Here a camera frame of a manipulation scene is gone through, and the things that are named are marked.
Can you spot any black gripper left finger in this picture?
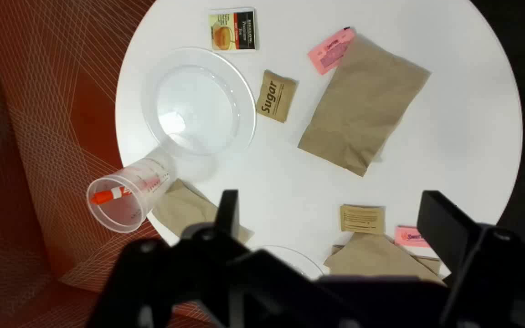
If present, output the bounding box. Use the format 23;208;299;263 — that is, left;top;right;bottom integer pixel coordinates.
213;188;240;239

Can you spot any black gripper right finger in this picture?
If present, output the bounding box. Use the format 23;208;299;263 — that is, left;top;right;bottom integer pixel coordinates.
415;190;488;281

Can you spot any orange and white marker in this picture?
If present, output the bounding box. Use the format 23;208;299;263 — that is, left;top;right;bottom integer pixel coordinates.
89;176;162;207

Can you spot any clear plastic cup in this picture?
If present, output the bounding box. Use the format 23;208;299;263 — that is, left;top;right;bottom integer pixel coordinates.
84;145;180;238

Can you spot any pink sweetener packet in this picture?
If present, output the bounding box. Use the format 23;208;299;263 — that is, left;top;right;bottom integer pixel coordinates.
392;223;432;250
306;26;357;79

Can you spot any brown sugar packet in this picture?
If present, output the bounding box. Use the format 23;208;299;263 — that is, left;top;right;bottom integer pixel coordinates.
253;68;301;126
337;203;388;238

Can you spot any large brown paper napkin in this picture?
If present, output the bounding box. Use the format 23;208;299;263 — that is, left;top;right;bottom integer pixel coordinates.
295;32;434;179

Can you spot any tea bag packet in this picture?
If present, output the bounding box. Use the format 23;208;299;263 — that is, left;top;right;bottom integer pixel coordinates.
206;8;260;54

